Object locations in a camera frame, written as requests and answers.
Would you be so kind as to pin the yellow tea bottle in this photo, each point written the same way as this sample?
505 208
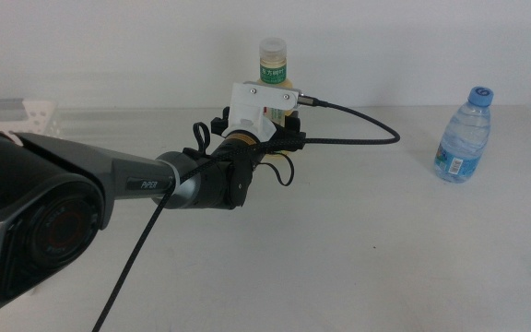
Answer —
273 60

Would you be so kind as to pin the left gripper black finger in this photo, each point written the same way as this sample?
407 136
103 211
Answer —
220 123
294 122

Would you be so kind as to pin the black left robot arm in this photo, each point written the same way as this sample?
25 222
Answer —
39 184

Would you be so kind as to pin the white perforated plastic basket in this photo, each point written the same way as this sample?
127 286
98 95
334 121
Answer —
39 113

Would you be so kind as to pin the clear water bottle blue cap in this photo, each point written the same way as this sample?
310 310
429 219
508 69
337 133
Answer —
463 138

